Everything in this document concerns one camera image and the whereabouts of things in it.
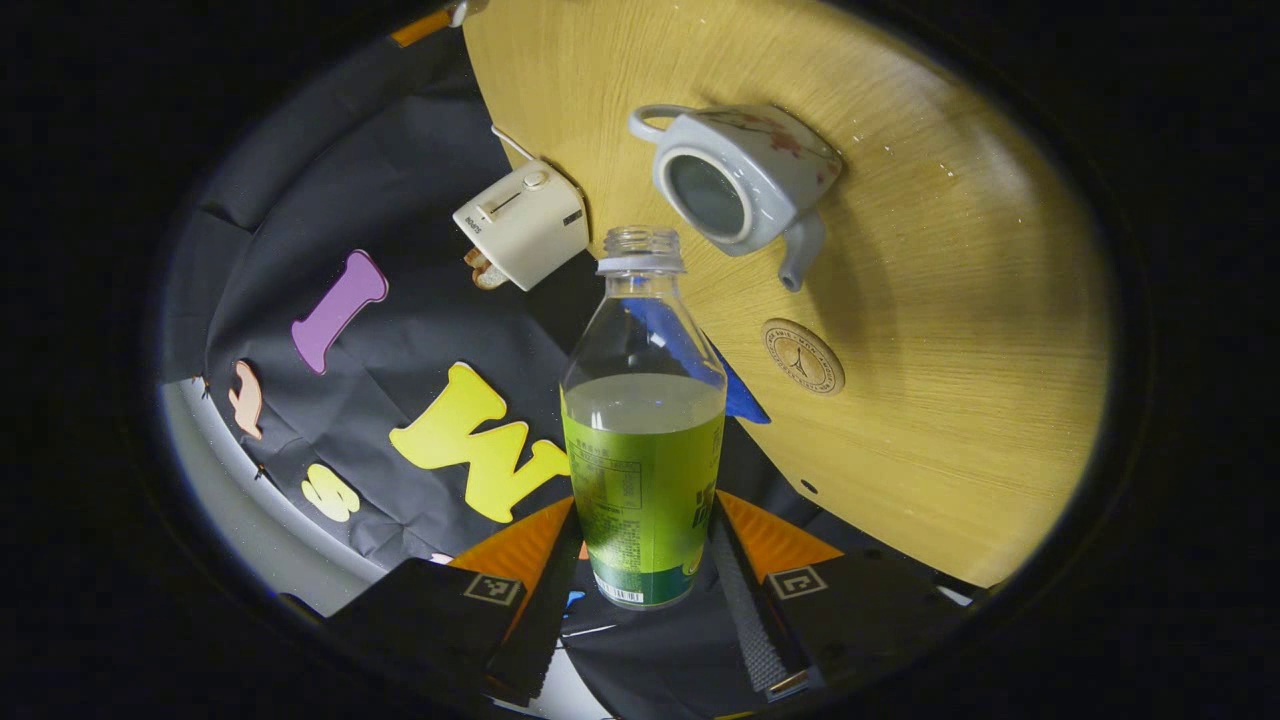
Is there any round cork coaster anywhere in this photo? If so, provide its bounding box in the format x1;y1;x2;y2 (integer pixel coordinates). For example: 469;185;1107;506
761;318;846;397

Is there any blue cloth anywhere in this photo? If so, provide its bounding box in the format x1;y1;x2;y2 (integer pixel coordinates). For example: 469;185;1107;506
630;298;772;425

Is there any bread slice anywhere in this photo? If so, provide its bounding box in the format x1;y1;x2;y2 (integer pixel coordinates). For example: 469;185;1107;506
463;248;509;292

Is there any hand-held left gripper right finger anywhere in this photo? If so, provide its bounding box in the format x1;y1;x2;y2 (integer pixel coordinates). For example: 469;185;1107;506
712;490;967;701

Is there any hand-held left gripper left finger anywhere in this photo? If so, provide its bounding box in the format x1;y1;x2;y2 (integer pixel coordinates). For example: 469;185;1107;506
325;497;584;706

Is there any grey ceramic teacup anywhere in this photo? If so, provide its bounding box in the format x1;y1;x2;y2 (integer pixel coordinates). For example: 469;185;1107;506
628;103;844;294

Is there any white toaster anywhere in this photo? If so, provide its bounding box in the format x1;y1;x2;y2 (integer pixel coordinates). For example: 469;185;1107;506
452;159;591;293

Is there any green label water bottle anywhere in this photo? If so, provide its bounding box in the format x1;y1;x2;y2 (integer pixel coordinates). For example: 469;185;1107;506
559;226;729;610

